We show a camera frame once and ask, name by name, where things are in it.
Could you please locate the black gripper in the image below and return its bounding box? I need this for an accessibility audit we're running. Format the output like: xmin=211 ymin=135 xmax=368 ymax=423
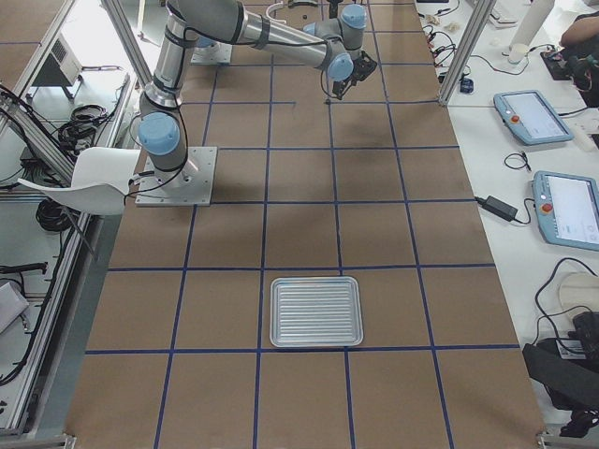
xmin=340 ymin=50 xmax=377 ymax=92

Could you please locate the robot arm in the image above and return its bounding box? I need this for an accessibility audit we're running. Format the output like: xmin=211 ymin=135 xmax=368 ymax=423
xmin=138 ymin=1 xmax=377 ymax=187

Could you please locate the ribbed metal tray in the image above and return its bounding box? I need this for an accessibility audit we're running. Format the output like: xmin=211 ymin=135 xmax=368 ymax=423
xmin=270 ymin=276 xmax=364 ymax=348

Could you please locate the white curved plastic clip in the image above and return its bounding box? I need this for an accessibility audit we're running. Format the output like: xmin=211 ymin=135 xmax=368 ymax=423
xmin=265 ymin=1 xmax=286 ymax=24

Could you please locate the upper blue teach pendant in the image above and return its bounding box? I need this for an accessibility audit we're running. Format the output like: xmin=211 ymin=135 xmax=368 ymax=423
xmin=493 ymin=90 xmax=574 ymax=146

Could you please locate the blue teach pendant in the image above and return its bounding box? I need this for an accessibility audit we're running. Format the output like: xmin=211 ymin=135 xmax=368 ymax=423
xmin=493 ymin=90 xmax=574 ymax=146
xmin=532 ymin=171 xmax=598 ymax=252

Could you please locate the black power adapter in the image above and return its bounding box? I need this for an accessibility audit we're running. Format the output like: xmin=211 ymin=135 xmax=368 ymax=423
xmin=475 ymin=196 xmax=518 ymax=222

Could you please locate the lower blue teach pendant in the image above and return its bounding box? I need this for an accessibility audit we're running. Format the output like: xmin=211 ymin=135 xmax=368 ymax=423
xmin=532 ymin=171 xmax=598 ymax=252

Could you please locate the white plastic chair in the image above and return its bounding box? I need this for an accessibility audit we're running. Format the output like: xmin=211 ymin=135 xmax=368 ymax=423
xmin=18 ymin=147 xmax=140 ymax=215

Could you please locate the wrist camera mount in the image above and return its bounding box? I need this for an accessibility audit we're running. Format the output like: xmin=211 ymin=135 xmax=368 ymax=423
xmin=331 ymin=81 xmax=344 ymax=100

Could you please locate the aluminium frame post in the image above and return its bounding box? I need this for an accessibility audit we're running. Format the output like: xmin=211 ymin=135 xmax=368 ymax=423
xmin=438 ymin=1 xmax=492 ymax=107

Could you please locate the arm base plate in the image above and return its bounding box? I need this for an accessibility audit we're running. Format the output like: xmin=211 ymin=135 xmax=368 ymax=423
xmin=191 ymin=42 xmax=232 ymax=65
xmin=135 ymin=147 xmax=217 ymax=207

